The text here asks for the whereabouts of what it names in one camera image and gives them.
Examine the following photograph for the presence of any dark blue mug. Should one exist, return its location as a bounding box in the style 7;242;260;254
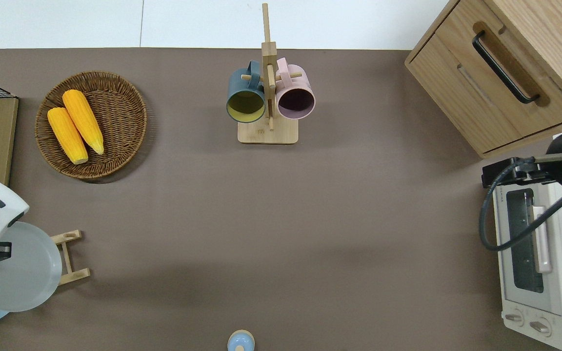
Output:
226;60;266;123

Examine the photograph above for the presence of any yellow corn cob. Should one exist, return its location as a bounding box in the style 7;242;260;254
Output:
62;89;105;156
47;107;89;165

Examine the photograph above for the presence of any wooden drawer cabinet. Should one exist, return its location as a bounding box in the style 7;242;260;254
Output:
404;0;562;159

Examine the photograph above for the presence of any white oven door handle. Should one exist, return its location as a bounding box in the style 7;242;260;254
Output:
532;206;553;273

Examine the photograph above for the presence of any brown table mat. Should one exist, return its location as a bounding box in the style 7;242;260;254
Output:
0;47;562;351

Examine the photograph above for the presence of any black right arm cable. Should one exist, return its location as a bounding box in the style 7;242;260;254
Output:
479;161;562;252

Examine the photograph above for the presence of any brown wicker basket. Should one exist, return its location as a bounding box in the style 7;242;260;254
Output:
35;71;148;180

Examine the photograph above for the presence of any pink mug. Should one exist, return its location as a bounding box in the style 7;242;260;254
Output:
275;58;316;120

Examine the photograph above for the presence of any wooden plate rack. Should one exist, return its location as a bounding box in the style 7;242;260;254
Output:
51;230;91;286

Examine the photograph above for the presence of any wooden mug rack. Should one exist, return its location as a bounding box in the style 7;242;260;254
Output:
238;3;299;145

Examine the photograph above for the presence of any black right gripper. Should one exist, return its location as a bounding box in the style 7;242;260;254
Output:
482;157;555;189

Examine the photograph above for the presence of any gray round plate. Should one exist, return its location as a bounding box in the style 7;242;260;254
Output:
0;222;62;312

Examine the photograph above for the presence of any black drawer handle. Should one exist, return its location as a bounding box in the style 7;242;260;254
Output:
472;31;540;104

